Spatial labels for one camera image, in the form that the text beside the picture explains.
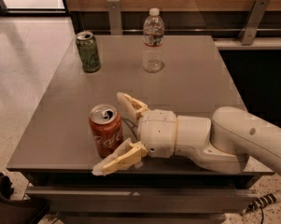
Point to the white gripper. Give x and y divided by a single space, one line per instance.
159 132

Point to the red coke can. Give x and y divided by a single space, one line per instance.
106 128

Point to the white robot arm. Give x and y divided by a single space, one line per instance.
223 143

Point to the green soda can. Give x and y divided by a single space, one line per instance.
88 51

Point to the clear plastic water bottle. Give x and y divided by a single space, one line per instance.
153 33

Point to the grey drawer cabinet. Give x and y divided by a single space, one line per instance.
56 152

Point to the black object bottom left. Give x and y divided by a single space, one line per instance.
19 212

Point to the horizontal metal rail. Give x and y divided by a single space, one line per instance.
195 30

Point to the left metal bracket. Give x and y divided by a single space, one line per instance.
114 14

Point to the metal bracket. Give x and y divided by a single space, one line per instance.
248 33
114 14

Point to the right metal bracket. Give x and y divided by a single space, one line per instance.
248 33

